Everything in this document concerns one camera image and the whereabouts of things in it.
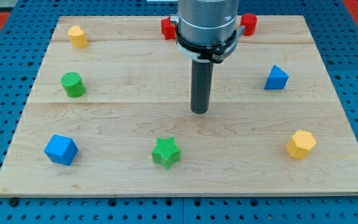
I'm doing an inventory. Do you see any green star block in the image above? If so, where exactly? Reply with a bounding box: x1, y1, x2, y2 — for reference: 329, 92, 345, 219
152, 137, 180, 170

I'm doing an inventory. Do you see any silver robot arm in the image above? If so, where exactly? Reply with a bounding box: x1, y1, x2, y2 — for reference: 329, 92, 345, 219
177, 0, 239, 46

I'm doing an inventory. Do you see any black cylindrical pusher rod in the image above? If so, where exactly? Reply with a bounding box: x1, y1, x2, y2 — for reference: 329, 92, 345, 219
190, 60, 213, 114

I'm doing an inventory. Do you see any red block left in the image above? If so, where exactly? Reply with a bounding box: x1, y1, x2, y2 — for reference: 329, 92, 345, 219
160, 16, 176, 40

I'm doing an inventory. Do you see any yellow hexagon block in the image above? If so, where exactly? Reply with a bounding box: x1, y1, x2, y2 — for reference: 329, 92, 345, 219
286, 130, 317, 160

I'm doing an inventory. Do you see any yellow heart block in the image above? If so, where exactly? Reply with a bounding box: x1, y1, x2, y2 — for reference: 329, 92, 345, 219
68, 25, 88, 48

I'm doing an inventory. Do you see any blue cube block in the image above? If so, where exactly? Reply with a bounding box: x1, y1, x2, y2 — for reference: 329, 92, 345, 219
44, 134, 78, 166

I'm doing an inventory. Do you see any green cylinder block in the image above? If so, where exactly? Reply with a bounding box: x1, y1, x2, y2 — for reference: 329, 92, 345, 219
60, 72, 86, 98

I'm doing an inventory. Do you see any wooden board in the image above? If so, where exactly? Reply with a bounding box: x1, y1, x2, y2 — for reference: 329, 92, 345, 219
0, 16, 358, 198

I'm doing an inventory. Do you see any red cylinder block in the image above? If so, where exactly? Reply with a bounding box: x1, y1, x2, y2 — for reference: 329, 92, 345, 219
240, 13, 258, 36

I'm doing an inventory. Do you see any blue triangle block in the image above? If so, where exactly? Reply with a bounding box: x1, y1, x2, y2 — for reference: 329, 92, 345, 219
264, 65, 289, 90

